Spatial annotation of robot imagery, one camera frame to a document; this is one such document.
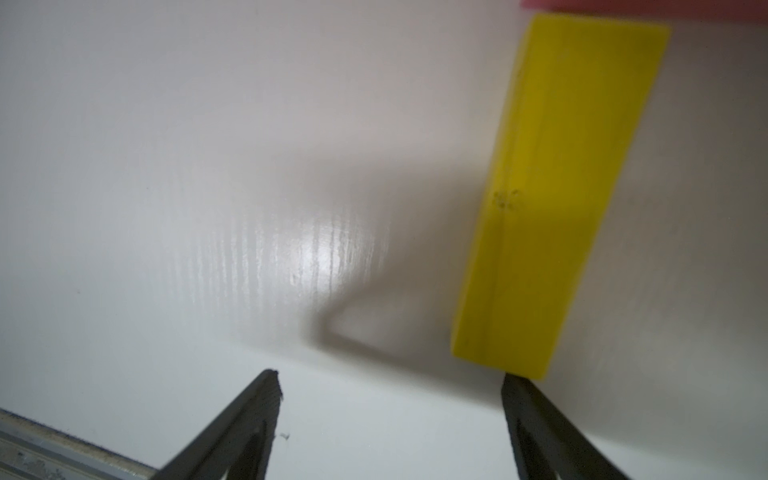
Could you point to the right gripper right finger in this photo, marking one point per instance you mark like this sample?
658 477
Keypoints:
546 445

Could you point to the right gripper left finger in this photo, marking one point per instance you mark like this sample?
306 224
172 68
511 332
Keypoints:
237 444

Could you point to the long yellow-green block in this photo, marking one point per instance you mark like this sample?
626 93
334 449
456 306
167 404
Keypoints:
577 93

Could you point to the pink block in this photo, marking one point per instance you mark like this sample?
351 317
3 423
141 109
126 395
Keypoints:
740 11

